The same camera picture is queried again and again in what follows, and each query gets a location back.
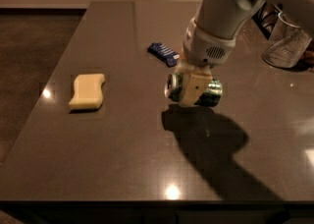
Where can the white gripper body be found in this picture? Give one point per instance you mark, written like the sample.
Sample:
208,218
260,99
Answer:
203,50

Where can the green crushed soda can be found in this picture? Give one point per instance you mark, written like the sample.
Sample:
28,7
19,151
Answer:
209,98

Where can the clear glass cup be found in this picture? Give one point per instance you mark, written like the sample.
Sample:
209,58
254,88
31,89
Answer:
288,43

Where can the yellow sponge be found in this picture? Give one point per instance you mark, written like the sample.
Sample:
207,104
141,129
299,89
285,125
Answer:
87,92

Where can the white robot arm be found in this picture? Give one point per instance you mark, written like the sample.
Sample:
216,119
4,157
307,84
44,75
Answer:
225,18

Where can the blue snack bar wrapper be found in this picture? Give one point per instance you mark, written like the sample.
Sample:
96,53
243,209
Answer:
164,53

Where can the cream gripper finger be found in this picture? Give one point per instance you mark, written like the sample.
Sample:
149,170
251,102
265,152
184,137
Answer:
194,82

